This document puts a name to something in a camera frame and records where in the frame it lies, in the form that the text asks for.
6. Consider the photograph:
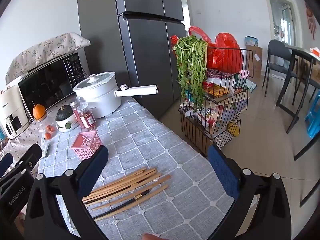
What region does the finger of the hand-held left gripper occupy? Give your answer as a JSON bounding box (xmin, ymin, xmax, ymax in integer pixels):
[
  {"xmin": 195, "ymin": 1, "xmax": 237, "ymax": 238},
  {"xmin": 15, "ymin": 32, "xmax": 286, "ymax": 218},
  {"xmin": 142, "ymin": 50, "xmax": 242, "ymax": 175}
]
[
  {"xmin": 0, "ymin": 152, "xmax": 14, "ymax": 178},
  {"xmin": 9, "ymin": 144, "xmax": 42, "ymax": 180}
]

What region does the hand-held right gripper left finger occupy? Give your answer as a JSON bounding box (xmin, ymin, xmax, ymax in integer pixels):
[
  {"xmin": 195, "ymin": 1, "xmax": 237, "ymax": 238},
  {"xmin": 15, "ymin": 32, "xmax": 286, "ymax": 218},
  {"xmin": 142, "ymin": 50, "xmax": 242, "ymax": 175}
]
[{"xmin": 24, "ymin": 145, "xmax": 109, "ymax": 240}]

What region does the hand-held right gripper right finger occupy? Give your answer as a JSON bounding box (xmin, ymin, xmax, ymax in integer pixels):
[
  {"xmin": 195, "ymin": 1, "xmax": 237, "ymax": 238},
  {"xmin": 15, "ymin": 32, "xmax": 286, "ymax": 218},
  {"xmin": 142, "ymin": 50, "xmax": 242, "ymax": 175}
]
[{"xmin": 207, "ymin": 144, "xmax": 293, "ymax": 240}]

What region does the pink cutout utensil holder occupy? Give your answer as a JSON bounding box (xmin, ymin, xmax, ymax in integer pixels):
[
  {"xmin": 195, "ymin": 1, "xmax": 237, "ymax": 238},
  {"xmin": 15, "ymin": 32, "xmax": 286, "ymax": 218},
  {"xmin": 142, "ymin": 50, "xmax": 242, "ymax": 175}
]
[{"xmin": 70, "ymin": 130, "xmax": 103, "ymax": 161}]

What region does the pile of wooden chopsticks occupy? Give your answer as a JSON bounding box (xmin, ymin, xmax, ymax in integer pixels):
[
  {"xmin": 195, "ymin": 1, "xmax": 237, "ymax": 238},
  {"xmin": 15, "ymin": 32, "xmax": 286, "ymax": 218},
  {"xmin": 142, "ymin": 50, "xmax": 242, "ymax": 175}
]
[{"xmin": 82, "ymin": 167, "xmax": 172, "ymax": 222}]

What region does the white remote control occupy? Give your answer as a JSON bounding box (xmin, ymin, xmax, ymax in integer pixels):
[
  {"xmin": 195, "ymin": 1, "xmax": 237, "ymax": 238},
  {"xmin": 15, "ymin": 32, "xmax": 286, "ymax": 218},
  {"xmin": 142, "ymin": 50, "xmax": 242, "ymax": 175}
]
[{"xmin": 40, "ymin": 140, "xmax": 50, "ymax": 158}]

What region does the clear jar with small oranges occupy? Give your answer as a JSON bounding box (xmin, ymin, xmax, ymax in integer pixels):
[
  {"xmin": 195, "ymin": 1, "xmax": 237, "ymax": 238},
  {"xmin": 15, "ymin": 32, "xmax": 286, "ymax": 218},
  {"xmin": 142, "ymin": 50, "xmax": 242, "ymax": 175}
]
[{"xmin": 36, "ymin": 114, "xmax": 57, "ymax": 141}]

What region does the yellow snack packet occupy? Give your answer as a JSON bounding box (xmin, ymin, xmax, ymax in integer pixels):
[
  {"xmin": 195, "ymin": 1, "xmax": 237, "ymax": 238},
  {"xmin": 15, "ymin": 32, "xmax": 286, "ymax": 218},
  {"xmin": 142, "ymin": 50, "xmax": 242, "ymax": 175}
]
[{"xmin": 226, "ymin": 122, "xmax": 241, "ymax": 137}]

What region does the black chopstick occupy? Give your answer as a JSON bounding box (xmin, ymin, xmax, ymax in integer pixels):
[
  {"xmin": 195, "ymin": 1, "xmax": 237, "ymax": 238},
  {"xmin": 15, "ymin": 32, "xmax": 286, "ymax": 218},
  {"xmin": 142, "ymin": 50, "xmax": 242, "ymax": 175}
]
[{"xmin": 93, "ymin": 190, "xmax": 151, "ymax": 219}]

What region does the white air fryer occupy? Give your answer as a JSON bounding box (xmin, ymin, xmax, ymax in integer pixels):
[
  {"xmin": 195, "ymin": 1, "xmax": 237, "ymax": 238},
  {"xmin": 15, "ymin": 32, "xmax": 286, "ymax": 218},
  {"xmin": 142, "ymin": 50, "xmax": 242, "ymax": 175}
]
[{"xmin": 0, "ymin": 85, "xmax": 32, "ymax": 140}]

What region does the small orange pumpkin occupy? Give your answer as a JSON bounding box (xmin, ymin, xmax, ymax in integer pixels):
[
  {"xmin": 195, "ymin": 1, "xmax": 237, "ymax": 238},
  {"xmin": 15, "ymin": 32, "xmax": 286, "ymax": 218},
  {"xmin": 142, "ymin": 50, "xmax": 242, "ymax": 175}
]
[{"xmin": 32, "ymin": 102, "xmax": 46, "ymax": 120}]

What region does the red spice jar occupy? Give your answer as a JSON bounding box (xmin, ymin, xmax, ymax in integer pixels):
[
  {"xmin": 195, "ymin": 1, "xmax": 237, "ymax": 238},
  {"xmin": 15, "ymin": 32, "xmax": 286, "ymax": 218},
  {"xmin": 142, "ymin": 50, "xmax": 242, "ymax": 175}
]
[
  {"xmin": 76, "ymin": 104, "xmax": 97, "ymax": 130},
  {"xmin": 69, "ymin": 99, "xmax": 84, "ymax": 128}
]

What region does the dark green squash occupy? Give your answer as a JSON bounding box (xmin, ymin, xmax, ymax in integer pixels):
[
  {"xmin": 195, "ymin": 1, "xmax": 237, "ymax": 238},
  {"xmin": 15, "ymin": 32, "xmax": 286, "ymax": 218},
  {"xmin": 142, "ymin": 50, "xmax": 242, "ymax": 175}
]
[{"xmin": 55, "ymin": 106, "xmax": 75, "ymax": 122}]

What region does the grey checked tablecloth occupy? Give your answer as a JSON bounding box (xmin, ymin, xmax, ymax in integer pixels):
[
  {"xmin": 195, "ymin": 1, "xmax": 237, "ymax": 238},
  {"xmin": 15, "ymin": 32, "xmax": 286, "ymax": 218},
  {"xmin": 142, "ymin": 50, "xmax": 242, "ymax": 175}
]
[{"xmin": 37, "ymin": 96, "xmax": 258, "ymax": 240}]

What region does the white electric pot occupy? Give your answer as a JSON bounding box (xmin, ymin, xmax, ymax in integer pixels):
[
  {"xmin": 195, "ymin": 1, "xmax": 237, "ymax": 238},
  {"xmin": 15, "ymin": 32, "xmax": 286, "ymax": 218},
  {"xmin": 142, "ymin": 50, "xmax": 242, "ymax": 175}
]
[{"xmin": 73, "ymin": 72, "xmax": 159, "ymax": 119}]

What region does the black microwave oven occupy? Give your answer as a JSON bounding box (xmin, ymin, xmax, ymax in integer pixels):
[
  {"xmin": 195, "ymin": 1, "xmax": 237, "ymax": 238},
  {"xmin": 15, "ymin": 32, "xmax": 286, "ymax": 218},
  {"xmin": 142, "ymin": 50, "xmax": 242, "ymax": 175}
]
[{"xmin": 17, "ymin": 52, "xmax": 87, "ymax": 120}]

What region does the black chair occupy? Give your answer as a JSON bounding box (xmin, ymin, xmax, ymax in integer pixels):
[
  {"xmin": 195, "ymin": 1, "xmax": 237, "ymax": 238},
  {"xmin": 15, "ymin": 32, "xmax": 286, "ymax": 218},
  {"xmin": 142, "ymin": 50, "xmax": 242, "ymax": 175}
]
[
  {"xmin": 262, "ymin": 39, "xmax": 299, "ymax": 98},
  {"xmin": 294, "ymin": 130, "xmax": 320, "ymax": 208}
]

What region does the blue plastic stool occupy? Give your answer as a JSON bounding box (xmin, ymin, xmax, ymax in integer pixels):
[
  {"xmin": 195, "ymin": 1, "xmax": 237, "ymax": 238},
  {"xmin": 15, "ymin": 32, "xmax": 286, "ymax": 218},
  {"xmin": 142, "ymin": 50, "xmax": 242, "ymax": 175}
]
[{"xmin": 304, "ymin": 102, "xmax": 320, "ymax": 139}]

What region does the floral cover cloth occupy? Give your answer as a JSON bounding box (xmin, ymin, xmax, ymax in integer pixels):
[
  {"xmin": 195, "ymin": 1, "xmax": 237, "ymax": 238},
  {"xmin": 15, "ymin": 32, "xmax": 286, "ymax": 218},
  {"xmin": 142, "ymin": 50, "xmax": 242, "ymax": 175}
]
[{"xmin": 5, "ymin": 32, "xmax": 91, "ymax": 84}]

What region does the bunch of green herbs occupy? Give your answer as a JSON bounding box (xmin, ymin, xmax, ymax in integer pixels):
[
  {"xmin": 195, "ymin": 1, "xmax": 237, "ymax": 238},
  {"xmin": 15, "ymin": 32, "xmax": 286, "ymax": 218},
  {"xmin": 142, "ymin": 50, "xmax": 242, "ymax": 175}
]
[{"xmin": 172, "ymin": 35, "xmax": 208, "ymax": 114}]

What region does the brown cardboard box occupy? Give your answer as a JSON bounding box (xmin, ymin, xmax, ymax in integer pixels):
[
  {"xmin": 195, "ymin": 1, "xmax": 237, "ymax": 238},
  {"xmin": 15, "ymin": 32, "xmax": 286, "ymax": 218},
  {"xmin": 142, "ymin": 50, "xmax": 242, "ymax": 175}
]
[{"xmin": 246, "ymin": 45, "xmax": 263, "ymax": 78}]

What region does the large red plastic bag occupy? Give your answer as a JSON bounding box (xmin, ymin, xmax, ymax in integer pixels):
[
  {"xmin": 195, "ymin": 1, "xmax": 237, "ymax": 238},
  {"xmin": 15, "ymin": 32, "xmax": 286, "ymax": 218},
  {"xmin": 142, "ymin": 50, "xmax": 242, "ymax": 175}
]
[{"xmin": 188, "ymin": 26, "xmax": 244, "ymax": 74}]

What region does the dark grey refrigerator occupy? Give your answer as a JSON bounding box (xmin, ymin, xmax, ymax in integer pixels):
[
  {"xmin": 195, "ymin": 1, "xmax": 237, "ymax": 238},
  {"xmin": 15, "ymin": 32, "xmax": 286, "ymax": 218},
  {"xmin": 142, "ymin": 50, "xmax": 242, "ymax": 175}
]
[{"xmin": 76, "ymin": 0, "xmax": 187, "ymax": 121}]

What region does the blue printed box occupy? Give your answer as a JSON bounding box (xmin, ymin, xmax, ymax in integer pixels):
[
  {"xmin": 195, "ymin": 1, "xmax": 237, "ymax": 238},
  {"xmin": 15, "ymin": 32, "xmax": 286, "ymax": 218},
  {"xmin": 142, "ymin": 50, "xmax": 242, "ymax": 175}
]
[{"xmin": 244, "ymin": 36, "xmax": 258, "ymax": 47}]

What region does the black dining table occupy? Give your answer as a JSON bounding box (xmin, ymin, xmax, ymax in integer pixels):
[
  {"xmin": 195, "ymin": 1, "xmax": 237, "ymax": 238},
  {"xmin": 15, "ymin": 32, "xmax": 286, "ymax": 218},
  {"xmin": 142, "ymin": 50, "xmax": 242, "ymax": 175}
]
[{"xmin": 276, "ymin": 44, "xmax": 320, "ymax": 161}]

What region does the glass panel door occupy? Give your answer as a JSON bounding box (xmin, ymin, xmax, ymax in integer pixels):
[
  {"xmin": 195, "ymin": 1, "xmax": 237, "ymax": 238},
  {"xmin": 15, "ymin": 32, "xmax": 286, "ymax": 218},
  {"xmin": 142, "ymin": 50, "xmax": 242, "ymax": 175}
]
[{"xmin": 268, "ymin": 0, "xmax": 296, "ymax": 47}]

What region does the black wire storage rack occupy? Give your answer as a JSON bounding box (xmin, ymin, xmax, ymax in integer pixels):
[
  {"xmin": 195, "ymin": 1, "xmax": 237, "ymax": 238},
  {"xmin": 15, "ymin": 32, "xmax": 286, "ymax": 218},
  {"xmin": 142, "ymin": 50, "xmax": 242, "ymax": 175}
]
[{"xmin": 178, "ymin": 47, "xmax": 255, "ymax": 155}]

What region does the red hanging wall ornament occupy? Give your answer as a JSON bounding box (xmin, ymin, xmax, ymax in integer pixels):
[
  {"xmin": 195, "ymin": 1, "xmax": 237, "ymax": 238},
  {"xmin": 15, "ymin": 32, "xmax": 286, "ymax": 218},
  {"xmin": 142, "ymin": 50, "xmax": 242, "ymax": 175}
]
[{"xmin": 305, "ymin": 2, "xmax": 317, "ymax": 40}]

